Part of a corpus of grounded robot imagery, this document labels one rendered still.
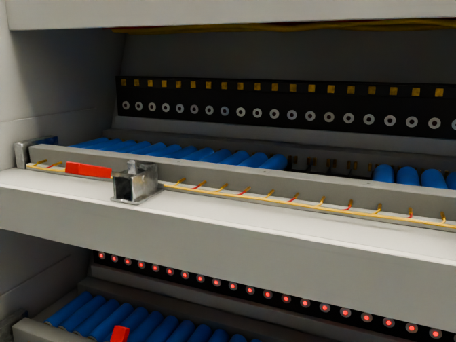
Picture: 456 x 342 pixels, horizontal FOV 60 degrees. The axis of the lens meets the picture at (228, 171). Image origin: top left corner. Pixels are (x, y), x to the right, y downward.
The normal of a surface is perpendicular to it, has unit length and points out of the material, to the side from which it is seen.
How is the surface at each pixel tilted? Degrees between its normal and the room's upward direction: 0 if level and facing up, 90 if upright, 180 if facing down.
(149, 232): 111
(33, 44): 90
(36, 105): 90
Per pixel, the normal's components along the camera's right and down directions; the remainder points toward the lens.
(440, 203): -0.38, 0.25
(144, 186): 0.92, 0.11
